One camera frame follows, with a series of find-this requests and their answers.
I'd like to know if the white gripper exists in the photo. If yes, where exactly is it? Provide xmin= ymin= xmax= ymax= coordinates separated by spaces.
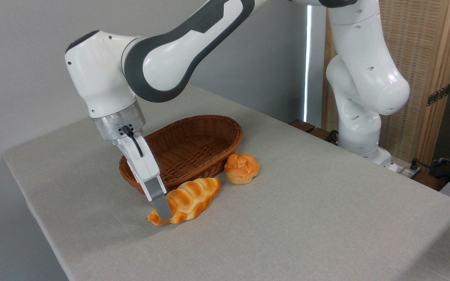
xmin=112 ymin=134 xmax=173 ymax=223

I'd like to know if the long braided bread loaf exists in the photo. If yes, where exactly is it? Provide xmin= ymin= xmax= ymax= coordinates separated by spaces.
xmin=147 ymin=177 xmax=221 ymax=226

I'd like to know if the brown woven wicker basket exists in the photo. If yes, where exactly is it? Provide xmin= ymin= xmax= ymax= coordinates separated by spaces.
xmin=119 ymin=115 xmax=243 ymax=196

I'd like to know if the round orange bread roll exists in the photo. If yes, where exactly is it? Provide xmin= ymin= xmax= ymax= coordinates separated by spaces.
xmin=224 ymin=153 xmax=260 ymax=185

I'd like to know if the grey linen tablecloth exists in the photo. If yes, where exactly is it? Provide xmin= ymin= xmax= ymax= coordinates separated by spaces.
xmin=3 ymin=84 xmax=450 ymax=281

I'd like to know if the white vertical light strip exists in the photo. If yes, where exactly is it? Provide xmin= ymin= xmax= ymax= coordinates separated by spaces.
xmin=304 ymin=5 xmax=313 ymax=122

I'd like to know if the dark metal screen hinge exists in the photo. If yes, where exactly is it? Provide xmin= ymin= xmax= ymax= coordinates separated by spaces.
xmin=427 ymin=84 xmax=450 ymax=107

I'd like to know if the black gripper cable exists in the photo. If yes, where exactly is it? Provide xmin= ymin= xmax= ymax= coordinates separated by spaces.
xmin=121 ymin=125 xmax=144 ymax=158

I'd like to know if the black power cable with plug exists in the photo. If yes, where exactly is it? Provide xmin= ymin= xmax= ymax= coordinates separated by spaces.
xmin=409 ymin=158 xmax=444 ymax=179

